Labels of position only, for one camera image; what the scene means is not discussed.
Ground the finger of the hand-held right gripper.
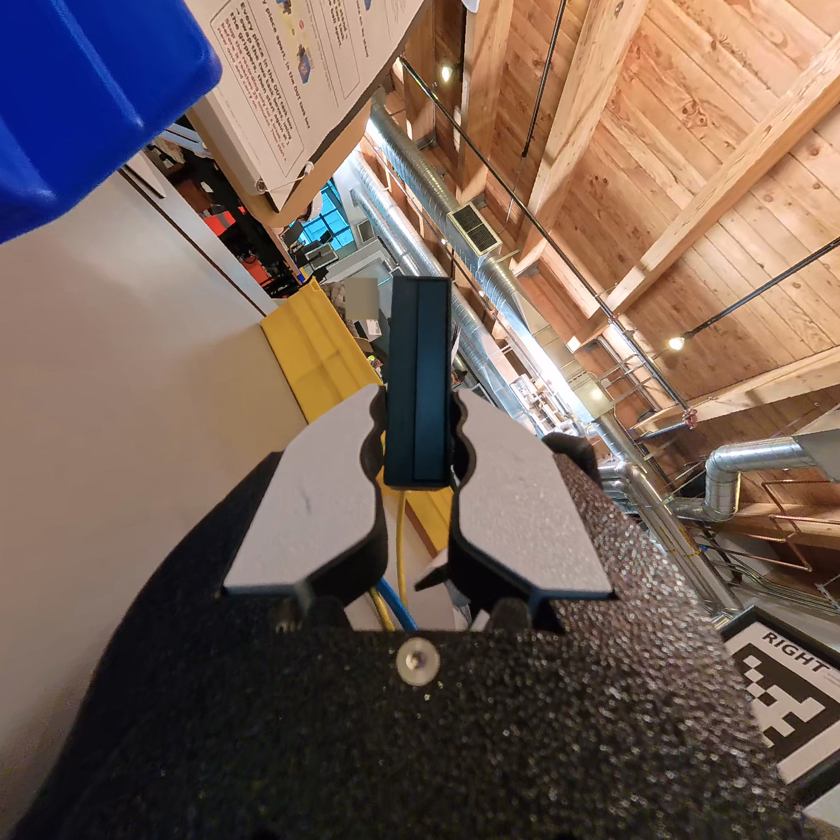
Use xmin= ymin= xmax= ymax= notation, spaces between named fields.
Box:
xmin=413 ymin=550 xmax=454 ymax=592

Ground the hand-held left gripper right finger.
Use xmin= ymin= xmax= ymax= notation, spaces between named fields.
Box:
xmin=448 ymin=390 xmax=616 ymax=614

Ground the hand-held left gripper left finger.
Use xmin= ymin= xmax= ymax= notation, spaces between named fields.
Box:
xmin=222 ymin=384 xmax=393 ymax=611

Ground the yellow ethernet cable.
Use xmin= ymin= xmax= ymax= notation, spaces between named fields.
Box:
xmin=371 ymin=492 xmax=411 ymax=632

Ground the blue ethernet cable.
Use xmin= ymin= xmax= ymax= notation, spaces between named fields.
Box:
xmin=377 ymin=577 xmax=421 ymax=632

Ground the black network switch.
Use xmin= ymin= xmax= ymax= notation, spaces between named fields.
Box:
xmin=382 ymin=276 xmax=455 ymax=492

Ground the yellow plastic bin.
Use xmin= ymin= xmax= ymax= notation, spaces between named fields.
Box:
xmin=261 ymin=277 xmax=454 ymax=559

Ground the white air vent grille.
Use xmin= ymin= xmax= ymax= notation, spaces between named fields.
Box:
xmin=446 ymin=202 xmax=503 ymax=258

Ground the black bordered marker sheet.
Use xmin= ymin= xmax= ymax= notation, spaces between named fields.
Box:
xmin=718 ymin=607 xmax=840 ymax=785

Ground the printed instruction board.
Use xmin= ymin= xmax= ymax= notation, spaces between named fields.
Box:
xmin=187 ymin=0 xmax=431 ymax=231

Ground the blue plastic bin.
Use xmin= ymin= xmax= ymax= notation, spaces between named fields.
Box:
xmin=0 ymin=0 xmax=223 ymax=245

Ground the silver elbow duct with box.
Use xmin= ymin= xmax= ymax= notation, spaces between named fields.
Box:
xmin=669 ymin=410 xmax=840 ymax=522

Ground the spotlight on black rail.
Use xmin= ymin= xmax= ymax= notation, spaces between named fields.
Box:
xmin=666 ymin=236 xmax=840 ymax=352

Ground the slim silver ventilation duct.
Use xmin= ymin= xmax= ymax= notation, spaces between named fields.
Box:
xmin=348 ymin=151 xmax=500 ymax=408

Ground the large silver ventilation duct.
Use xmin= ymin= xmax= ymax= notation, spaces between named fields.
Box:
xmin=364 ymin=98 xmax=742 ymax=624

